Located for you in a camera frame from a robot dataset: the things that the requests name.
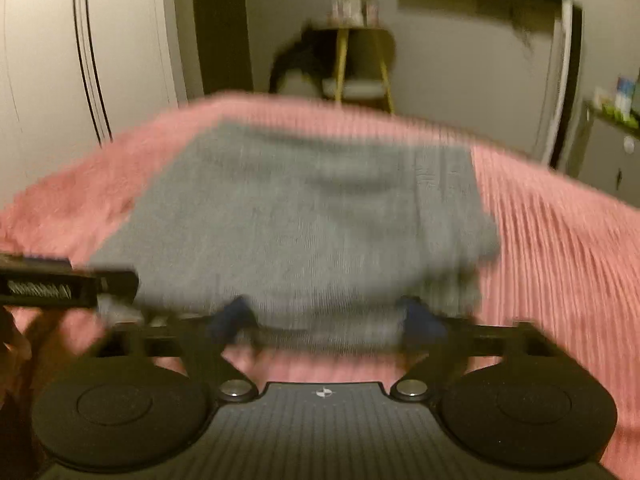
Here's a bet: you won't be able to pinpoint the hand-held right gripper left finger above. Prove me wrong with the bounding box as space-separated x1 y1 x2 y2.
102 296 261 402

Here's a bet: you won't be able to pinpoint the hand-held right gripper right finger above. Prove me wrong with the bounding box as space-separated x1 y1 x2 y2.
389 296 546 402

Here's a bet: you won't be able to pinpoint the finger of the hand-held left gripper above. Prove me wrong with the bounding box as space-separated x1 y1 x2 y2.
95 270 140 307

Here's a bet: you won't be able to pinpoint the grey pants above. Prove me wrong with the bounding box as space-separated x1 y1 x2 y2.
89 119 502 353

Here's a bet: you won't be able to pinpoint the pink ribbed blanket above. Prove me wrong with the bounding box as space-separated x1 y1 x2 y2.
0 91 640 480

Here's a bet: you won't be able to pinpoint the white wardrobe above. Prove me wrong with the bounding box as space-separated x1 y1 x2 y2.
0 0 197 208

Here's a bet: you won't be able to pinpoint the low shelf with bottles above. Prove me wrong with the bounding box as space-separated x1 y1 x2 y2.
570 76 640 198

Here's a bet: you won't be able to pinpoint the round side table yellow legs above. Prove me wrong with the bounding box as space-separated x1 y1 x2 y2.
312 24 397 113

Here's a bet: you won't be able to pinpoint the dark cloth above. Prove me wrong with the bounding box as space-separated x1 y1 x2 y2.
267 27 346 95

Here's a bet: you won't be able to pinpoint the white upright panel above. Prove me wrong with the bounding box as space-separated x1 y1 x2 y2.
534 0 585 173

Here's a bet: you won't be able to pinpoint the dark wooden door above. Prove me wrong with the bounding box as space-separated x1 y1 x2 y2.
191 0 257 98

